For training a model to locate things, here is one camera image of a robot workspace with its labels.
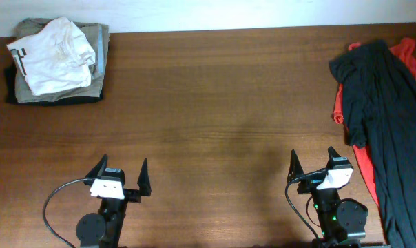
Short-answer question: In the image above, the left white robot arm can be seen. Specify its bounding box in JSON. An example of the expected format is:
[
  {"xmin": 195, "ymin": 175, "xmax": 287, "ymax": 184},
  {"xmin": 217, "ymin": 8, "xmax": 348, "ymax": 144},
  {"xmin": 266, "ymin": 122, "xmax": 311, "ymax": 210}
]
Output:
[{"xmin": 76, "ymin": 154, "xmax": 152, "ymax": 248}]

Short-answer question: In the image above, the dark green t-shirt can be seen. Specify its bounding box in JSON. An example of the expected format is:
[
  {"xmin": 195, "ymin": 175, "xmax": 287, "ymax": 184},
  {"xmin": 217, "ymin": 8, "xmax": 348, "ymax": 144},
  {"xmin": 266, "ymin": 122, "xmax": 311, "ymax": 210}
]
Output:
[{"xmin": 329, "ymin": 40, "xmax": 416, "ymax": 247}]

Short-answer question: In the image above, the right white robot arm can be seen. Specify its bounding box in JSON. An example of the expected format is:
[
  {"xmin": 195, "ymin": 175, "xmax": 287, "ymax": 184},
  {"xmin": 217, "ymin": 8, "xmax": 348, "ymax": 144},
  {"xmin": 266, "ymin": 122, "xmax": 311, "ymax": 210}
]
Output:
[{"xmin": 285, "ymin": 147, "xmax": 368, "ymax": 248}]

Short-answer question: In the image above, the black folded garment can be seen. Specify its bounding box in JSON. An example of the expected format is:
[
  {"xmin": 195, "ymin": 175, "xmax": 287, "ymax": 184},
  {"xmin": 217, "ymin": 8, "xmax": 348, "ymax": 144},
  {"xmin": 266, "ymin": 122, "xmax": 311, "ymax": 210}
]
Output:
[{"xmin": 3, "ymin": 63, "xmax": 104, "ymax": 107}]

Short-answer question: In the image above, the red printed t-shirt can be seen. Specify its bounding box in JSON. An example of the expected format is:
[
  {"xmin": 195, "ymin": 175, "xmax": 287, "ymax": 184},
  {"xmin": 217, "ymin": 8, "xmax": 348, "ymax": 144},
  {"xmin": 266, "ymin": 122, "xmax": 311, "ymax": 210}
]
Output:
[{"xmin": 331, "ymin": 37, "xmax": 416, "ymax": 207}]

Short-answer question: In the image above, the khaki folded garment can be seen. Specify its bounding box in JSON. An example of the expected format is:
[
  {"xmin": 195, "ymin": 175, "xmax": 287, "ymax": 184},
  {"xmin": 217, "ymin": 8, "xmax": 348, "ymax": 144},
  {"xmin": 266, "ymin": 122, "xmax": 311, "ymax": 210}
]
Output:
[{"xmin": 10, "ymin": 18, "xmax": 110, "ymax": 104}]

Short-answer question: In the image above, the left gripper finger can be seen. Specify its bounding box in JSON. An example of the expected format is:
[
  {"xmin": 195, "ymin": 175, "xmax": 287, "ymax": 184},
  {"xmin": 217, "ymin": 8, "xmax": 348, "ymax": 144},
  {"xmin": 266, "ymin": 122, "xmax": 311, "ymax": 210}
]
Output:
[
  {"xmin": 85, "ymin": 154, "xmax": 108, "ymax": 180},
  {"xmin": 137, "ymin": 158, "xmax": 152, "ymax": 196}
]

